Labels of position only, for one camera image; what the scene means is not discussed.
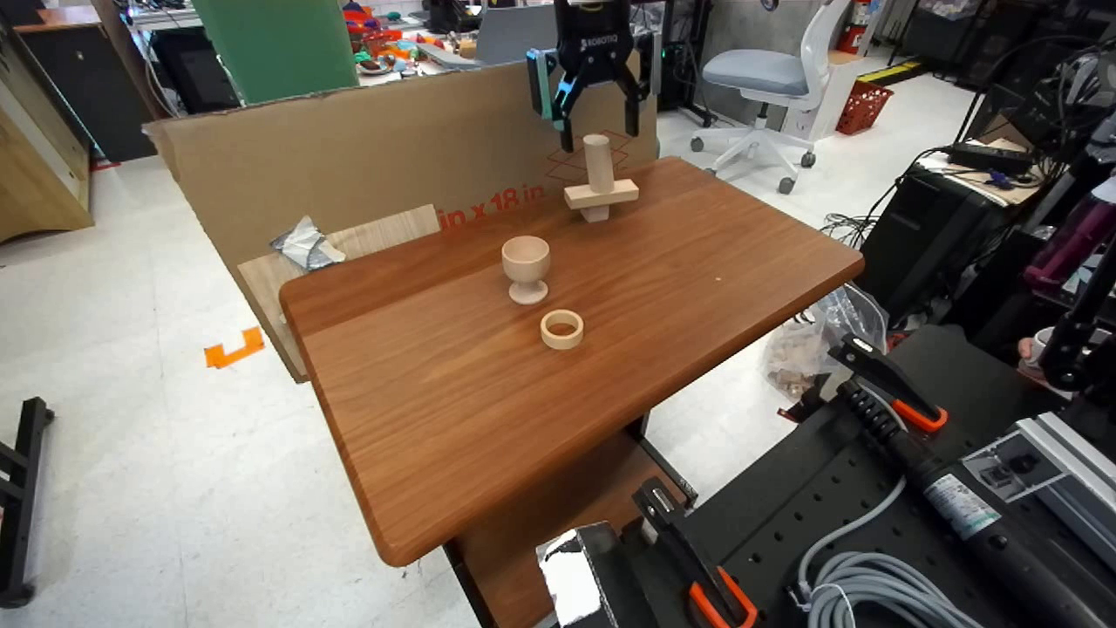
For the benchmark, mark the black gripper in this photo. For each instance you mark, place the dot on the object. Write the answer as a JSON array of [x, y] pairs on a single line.
[[594, 39]]

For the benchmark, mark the wooden cylinder block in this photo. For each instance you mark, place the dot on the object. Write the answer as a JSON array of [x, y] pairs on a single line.
[[598, 161]]

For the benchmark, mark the rectangular wooden plank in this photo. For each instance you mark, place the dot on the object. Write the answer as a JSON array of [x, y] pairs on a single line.
[[620, 194]]

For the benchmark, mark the wooden goblet block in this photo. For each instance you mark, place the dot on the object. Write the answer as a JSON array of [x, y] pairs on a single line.
[[524, 264]]

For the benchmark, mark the white grey office chair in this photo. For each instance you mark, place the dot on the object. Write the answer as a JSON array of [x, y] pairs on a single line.
[[762, 70]]

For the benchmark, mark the red basket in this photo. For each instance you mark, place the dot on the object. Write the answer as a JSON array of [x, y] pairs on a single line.
[[863, 111]]

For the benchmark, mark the clear plastic bag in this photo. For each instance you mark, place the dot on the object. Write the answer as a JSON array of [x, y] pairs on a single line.
[[802, 353]]

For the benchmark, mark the crumpled white paper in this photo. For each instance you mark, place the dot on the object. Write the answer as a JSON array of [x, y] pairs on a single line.
[[305, 246]]

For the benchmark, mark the green board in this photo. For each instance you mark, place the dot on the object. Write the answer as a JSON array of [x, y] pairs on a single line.
[[273, 46]]

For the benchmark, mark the large cardboard sheet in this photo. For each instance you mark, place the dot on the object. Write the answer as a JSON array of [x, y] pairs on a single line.
[[265, 161]]

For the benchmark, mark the black equipment cart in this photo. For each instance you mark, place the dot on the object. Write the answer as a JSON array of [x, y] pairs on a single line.
[[929, 246]]

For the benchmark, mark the wooden lower table shelf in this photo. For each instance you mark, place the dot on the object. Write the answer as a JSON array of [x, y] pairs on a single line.
[[569, 500]]

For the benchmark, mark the orange floor tape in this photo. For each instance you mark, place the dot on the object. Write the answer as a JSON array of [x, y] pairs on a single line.
[[231, 349]]

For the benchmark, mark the dark cabinet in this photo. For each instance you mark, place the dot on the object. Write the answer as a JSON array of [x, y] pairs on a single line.
[[93, 83]]

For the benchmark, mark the printed label sheet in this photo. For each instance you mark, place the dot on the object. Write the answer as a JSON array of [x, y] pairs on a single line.
[[1011, 468]]

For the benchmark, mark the light wooden cabinet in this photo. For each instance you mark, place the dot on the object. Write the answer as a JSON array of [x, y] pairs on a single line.
[[39, 161]]

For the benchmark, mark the black ribbed cylinder tool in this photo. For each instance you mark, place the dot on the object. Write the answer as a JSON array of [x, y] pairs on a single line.
[[987, 536]]

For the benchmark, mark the black floor stand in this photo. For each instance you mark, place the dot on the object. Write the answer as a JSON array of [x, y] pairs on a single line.
[[21, 500]]

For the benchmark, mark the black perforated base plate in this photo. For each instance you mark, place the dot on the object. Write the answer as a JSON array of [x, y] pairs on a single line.
[[789, 500]]

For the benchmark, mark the aluminium profile rail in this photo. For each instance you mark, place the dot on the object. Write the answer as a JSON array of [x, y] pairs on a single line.
[[1076, 482]]

